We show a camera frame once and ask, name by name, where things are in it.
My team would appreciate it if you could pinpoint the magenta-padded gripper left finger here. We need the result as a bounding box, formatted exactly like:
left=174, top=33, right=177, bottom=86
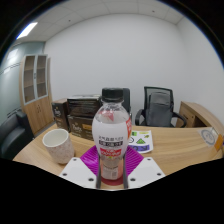
left=59, top=145, right=102, bottom=190

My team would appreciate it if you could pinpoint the black padded office chair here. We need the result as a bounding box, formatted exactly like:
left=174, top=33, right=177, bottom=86
left=121, top=87, right=133, bottom=118

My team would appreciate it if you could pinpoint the black mesh office chair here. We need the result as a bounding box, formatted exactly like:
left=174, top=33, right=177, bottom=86
left=134, top=85, right=188, bottom=128

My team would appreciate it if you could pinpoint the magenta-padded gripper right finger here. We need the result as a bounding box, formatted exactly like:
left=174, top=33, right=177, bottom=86
left=123, top=145, right=166, bottom=190

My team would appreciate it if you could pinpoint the clear drink bottle black cap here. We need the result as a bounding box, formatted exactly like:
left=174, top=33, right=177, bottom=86
left=91, top=87, right=133, bottom=181

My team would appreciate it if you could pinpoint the white sticker sheet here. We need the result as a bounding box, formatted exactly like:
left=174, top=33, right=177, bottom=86
left=128, top=129, right=154, bottom=154

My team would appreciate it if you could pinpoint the black sofa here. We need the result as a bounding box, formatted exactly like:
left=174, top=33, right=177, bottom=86
left=0, top=109, right=35, bottom=161

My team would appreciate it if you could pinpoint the grey backpack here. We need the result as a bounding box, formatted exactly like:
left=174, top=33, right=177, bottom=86
left=146, top=91, right=174, bottom=128

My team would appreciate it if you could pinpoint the rectangular ceiling light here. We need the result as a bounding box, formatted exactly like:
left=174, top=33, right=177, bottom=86
left=16, top=21, right=39, bottom=40

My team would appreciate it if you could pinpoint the flat black carton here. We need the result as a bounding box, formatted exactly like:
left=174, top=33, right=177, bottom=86
left=67, top=94, right=103, bottom=118

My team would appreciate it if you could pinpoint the clear plastic packet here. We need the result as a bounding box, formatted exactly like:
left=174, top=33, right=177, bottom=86
left=199, top=126, right=219, bottom=148

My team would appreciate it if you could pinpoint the white speckled cup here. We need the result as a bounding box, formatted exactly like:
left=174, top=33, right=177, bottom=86
left=42, top=128, right=75, bottom=165

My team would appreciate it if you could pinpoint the wooden side desk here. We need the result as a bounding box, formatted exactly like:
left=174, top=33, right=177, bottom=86
left=175, top=100, right=224, bottom=134

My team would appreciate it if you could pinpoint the tall dark brown carton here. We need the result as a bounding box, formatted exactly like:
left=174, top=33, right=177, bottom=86
left=51, top=98, right=71, bottom=133

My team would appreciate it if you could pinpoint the wooden glass-door shelf unit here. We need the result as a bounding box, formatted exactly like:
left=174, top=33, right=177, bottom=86
left=18, top=53, right=54, bottom=136

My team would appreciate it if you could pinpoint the brown carton with gold label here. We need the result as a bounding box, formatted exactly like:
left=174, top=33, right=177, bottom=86
left=67, top=114, right=98, bottom=142

